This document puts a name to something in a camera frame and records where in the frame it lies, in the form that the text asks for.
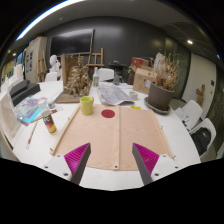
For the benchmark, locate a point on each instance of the dried plant in grey pot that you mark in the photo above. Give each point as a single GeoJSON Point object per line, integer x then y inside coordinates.
{"type": "Point", "coordinates": [160, 96]}

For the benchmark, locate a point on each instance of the white plaster bust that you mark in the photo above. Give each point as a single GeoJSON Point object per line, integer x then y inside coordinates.
{"type": "Point", "coordinates": [54, 63]}

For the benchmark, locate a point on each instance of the wooden figure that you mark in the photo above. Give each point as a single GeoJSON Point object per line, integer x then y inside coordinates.
{"type": "Point", "coordinates": [200, 95]}

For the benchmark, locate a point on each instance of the white canvas panel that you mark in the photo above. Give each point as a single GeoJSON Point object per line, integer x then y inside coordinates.
{"type": "Point", "coordinates": [8, 116]}

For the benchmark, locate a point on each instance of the small clear bottle green label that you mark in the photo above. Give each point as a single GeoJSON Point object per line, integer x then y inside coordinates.
{"type": "Point", "coordinates": [96, 79]}

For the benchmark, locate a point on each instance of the wooden easel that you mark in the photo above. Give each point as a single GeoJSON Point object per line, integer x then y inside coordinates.
{"type": "Point", "coordinates": [96, 64]}
{"type": "Point", "coordinates": [41, 65]}

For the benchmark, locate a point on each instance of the small jar white lid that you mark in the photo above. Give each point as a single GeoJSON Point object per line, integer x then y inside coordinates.
{"type": "Point", "coordinates": [51, 105]}

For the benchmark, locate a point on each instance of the black backpack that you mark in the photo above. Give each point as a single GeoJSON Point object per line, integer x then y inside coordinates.
{"type": "Point", "coordinates": [201, 138]}

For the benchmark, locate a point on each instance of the yellow marker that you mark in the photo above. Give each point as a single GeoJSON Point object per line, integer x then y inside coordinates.
{"type": "Point", "coordinates": [135, 107]}

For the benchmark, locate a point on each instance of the beige canvas mat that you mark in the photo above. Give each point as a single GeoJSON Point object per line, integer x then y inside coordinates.
{"type": "Point", "coordinates": [100, 140]}

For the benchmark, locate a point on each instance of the flat round red coaster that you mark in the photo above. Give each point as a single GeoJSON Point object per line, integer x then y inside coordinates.
{"type": "Point", "coordinates": [108, 113]}

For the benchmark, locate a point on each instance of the colourful purple painting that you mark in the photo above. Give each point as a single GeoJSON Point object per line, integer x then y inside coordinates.
{"type": "Point", "coordinates": [28, 110]}

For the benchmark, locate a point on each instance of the thin red white paintbrush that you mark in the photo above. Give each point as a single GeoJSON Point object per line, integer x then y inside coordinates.
{"type": "Point", "coordinates": [31, 134]}

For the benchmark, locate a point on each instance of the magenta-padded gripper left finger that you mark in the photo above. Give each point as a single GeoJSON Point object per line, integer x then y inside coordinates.
{"type": "Point", "coordinates": [75, 160]}

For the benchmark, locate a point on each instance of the black box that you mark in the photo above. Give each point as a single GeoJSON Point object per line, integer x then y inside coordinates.
{"type": "Point", "coordinates": [21, 90]}

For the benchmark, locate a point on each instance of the lime green cup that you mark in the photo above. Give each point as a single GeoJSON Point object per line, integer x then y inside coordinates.
{"type": "Point", "coordinates": [86, 106]}

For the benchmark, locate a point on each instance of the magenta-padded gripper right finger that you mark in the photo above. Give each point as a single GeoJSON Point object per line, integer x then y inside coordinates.
{"type": "Point", "coordinates": [148, 160]}

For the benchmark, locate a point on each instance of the glass jug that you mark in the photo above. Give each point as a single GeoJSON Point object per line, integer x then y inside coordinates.
{"type": "Point", "coordinates": [117, 79]}

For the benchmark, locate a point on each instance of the clear juice bottle white cap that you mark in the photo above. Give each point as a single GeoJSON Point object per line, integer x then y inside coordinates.
{"type": "Point", "coordinates": [49, 121]}

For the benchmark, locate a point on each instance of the red box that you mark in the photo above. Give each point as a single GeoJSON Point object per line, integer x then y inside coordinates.
{"type": "Point", "coordinates": [140, 61]}

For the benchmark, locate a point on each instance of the black wall screen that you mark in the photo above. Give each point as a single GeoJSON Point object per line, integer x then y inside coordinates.
{"type": "Point", "coordinates": [71, 41]}

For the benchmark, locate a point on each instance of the small white cup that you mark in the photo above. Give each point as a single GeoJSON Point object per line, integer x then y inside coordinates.
{"type": "Point", "coordinates": [133, 95]}

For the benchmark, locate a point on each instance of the cardboard box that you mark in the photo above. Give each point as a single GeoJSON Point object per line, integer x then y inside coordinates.
{"type": "Point", "coordinates": [141, 80]}

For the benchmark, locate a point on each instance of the newspaper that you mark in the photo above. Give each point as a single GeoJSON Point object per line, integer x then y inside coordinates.
{"type": "Point", "coordinates": [113, 95]}

